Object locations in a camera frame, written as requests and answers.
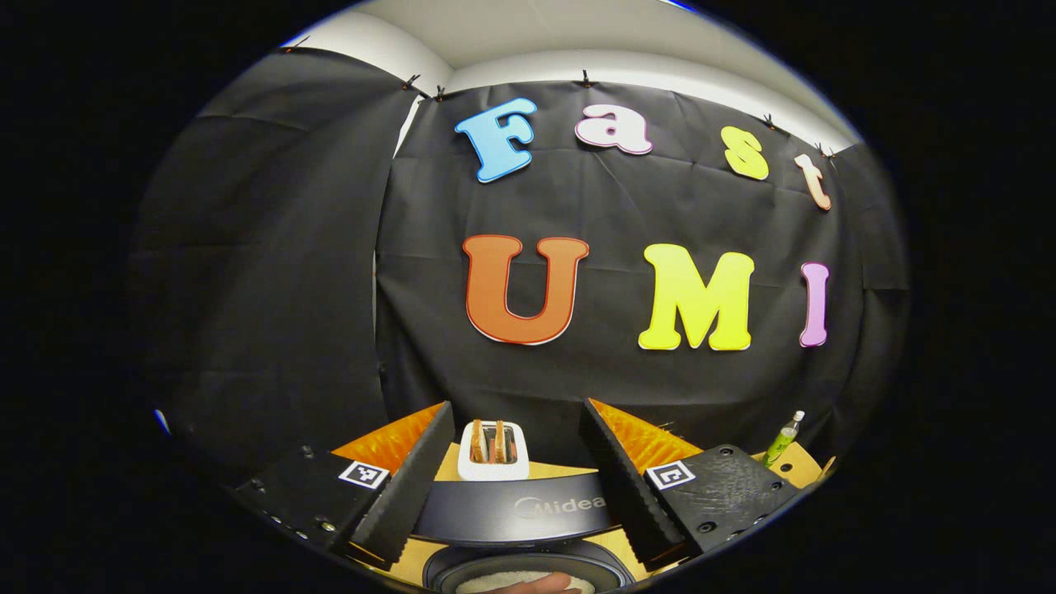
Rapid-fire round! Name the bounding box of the white rice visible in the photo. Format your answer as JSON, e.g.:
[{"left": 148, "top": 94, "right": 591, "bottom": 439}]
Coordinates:
[{"left": 454, "top": 571, "right": 596, "bottom": 594}]

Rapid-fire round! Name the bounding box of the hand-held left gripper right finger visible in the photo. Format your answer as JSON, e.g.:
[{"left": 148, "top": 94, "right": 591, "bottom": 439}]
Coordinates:
[{"left": 579, "top": 398, "right": 801, "bottom": 570}]

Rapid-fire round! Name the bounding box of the dark grey rice cooker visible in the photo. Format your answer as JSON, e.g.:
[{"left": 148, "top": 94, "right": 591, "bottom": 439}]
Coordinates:
[{"left": 411, "top": 470, "right": 638, "bottom": 594}]

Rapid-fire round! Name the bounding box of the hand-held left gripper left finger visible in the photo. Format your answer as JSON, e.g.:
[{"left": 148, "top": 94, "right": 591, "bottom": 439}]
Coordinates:
[{"left": 235, "top": 401, "right": 456, "bottom": 570}]

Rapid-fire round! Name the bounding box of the cream white toaster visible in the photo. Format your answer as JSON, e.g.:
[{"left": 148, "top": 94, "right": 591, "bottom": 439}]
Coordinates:
[{"left": 457, "top": 420, "right": 530, "bottom": 482}]

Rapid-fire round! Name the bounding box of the green tea bottle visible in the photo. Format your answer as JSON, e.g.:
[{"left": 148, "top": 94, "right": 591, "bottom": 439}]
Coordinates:
[{"left": 761, "top": 410, "right": 806, "bottom": 469}]

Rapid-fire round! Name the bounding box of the black backdrop cloth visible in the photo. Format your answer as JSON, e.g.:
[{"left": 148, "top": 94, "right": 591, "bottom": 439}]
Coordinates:
[{"left": 132, "top": 45, "right": 908, "bottom": 479}]

